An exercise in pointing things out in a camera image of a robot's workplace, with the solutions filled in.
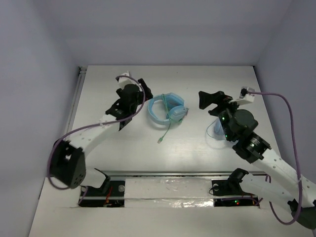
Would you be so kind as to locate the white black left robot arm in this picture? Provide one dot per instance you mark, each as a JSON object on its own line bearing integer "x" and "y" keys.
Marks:
{"x": 67, "y": 160}

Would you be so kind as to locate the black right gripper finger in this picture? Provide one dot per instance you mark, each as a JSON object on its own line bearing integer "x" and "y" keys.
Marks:
{"x": 218, "y": 108}
{"x": 206, "y": 99}

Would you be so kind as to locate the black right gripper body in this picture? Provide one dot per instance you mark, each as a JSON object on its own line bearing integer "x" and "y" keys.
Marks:
{"x": 228, "y": 108}

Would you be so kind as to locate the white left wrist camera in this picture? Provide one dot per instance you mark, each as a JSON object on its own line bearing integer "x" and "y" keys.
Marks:
{"x": 124, "y": 80}

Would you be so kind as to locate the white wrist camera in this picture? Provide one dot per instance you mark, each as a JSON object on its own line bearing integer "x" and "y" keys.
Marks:
{"x": 124, "y": 80}
{"x": 245, "y": 96}

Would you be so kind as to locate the light blue headphones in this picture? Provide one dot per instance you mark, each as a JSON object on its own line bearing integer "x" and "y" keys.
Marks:
{"x": 174, "y": 108}

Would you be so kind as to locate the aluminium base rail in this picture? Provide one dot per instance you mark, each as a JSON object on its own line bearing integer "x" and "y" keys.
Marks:
{"x": 139, "y": 174}

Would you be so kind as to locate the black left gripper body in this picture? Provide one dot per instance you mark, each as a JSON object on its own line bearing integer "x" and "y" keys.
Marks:
{"x": 139, "y": 93}

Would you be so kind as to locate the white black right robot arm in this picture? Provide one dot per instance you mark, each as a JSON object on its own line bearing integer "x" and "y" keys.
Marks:
{"x": 287, "y": 187}

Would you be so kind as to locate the white front board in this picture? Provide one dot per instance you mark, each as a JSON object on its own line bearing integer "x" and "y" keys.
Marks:
{"x": 58, "y": 215}

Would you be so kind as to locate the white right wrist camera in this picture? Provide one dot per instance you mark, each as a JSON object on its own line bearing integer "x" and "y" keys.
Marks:
{"x": 245, "y": 96}

